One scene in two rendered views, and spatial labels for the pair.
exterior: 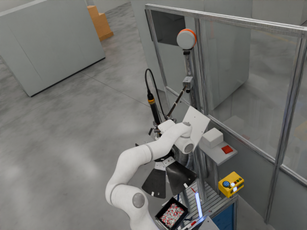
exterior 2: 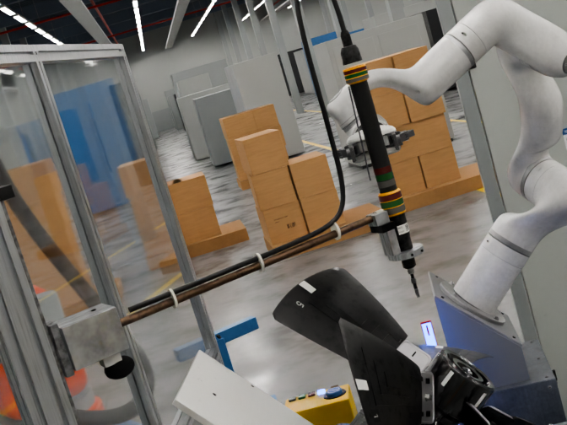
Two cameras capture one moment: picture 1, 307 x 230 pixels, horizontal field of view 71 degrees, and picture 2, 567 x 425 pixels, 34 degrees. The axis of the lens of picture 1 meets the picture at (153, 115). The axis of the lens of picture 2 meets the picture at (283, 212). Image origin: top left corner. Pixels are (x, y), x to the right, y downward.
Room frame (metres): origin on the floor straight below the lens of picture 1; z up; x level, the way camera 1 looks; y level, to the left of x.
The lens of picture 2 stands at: (2.76, 0.56, 1.85)
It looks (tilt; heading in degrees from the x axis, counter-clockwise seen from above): 9 degrees down; 206
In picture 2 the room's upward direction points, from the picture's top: 17 degrees counter-clockwise
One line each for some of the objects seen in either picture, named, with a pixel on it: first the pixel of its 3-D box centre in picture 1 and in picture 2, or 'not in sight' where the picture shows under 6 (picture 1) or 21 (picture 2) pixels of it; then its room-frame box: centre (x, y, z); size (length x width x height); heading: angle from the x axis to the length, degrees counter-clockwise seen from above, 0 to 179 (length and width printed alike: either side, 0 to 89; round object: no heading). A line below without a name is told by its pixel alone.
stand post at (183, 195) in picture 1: (182, 192); not in sight; (1.29, -0.07, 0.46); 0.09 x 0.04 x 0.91; 19
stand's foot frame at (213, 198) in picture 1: (194, 206); not in sight; (1.32, -0.16, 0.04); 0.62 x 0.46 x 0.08; 109
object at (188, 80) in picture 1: (188, 82); (85, 337); (1.63, -0.38, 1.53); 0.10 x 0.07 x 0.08; 144
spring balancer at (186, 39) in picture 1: (186, 39); not in sight; (1.71, -0.43, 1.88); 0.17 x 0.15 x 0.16; 19
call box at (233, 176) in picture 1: (230, 185); (322, 418); (0.88, -0.41, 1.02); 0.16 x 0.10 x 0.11; 109
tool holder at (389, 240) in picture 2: not in sight; (396, 232); (1.13, -0.02, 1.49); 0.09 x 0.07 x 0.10; 144
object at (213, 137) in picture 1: (211, 137); not in sight; (1.50, -0.50, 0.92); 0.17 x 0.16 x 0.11; 109
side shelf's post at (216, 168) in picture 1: (216, 173); not in sight; (1.42, -0.49, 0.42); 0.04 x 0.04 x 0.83; 19
